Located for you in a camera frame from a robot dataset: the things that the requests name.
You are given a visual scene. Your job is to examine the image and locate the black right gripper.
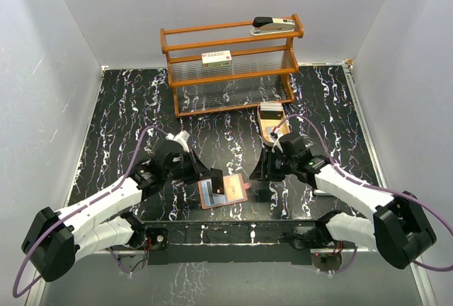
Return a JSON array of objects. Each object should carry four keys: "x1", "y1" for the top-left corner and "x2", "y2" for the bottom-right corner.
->
[{"x1": 250, "y1": 147, "x2": 297, "y2": 181}]

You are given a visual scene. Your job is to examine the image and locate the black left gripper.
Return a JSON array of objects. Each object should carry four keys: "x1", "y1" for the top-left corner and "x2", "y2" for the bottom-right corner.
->
[{"x1": 164, "y1": 147, "x2": 214, "y2": 184}]

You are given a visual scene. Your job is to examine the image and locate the pink leather card holder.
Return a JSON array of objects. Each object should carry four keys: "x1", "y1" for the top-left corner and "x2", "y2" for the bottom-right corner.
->
[{"x1": 198, "y1": 174, "x2": 251, "y2": 210}]

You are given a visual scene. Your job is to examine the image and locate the tan oval plastic tray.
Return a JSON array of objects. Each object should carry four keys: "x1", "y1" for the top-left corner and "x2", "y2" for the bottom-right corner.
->
[{"x1": 258, "y1": 104, "x2": 286, "y2": 146}]

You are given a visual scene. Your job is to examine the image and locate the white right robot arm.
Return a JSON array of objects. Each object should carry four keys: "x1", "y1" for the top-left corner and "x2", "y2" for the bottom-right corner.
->
[{"x1": 249, "y1": 133, "x2": 437, "y2": 269}]

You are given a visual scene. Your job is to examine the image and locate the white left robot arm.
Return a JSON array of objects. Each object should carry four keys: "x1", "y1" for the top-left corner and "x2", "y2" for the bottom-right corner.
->
[{"x1": 21, "y1": 140, "x2": 221, "y2": 282}]

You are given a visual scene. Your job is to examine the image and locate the loose cards in tray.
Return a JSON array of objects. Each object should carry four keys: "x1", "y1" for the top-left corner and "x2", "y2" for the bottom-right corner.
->
[{"x1": 265, "y1": 126, "x2": 282, "y2": 141}]

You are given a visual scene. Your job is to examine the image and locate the stack of cards in tray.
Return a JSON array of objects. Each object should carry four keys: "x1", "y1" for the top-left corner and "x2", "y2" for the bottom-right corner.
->
[{"x1": 259, "y1": 102, "x2": 284, "y2": 120}]

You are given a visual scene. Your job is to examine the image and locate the small white flat device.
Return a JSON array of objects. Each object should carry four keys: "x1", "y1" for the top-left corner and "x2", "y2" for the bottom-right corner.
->
[{"x1": 313, "y1": 189, "x2": 331, "y2": 196}]

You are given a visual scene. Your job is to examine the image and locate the wooden three-tier shelf rack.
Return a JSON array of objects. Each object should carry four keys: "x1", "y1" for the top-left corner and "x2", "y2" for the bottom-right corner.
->
[{"x1": 160, "y1": 13, "x2": 304, "y2": 118}]

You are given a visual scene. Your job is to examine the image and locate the white staples box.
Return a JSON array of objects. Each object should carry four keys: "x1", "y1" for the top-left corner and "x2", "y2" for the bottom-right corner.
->
[{"x1": 201, "y1": 50, "x2": 232, "y2": 69}]

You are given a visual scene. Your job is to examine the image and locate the black and white stapler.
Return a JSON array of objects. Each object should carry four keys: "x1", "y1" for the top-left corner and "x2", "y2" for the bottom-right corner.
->
[{"x1": 251, "y1": 16, "x2": 295, "y2": 35}]

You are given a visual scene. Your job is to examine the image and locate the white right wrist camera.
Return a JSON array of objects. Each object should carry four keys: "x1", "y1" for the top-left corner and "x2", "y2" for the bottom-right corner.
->
[{"x1": 269, "y1": 130, "x2": 281, "y2": 144}]

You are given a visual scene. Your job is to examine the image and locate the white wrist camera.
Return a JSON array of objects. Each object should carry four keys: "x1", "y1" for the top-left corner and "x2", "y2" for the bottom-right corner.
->
[
  {"x1": 269, "y1": 130, "x2": 281, "y2": 144},
  {"x1": 166, "y1": 130, "x2": 190, "y2": 152}
]

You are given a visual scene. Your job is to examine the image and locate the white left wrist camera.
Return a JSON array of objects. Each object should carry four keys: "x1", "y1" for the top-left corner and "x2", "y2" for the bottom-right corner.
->
[{"x1": 166, "y1": 130, "x2": 190, "y2": 152}]

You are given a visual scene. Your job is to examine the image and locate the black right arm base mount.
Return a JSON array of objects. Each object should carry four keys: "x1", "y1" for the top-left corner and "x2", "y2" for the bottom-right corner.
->
[{"x1": 280, "y1": 226, "x2": 332, "y2": 249}]

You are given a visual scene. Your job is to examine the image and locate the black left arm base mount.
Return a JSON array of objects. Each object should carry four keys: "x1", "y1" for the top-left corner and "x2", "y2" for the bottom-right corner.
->
[{"x1": 144, "y1": 227, "x2": 168, "y2": 254}]

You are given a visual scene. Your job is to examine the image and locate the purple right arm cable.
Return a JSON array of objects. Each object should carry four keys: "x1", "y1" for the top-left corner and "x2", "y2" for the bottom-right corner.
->
[{"x1": 275, "y1": 113, "x2": 453, "y2": 271}]

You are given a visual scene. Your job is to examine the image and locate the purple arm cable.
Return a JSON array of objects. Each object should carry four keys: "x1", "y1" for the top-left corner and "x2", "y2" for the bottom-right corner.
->
[
  {"x1": 275, "y1": 113, "x2": 453, "y2": 271},
  {"x1": 12, "y1": 125, "x2": 171, "y2": 298}
]

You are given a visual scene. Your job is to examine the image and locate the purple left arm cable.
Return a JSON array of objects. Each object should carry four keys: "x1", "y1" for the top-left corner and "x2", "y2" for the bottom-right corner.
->
[{"x1": 12, "y1": 125, "x2": 171, "y2": 298}]

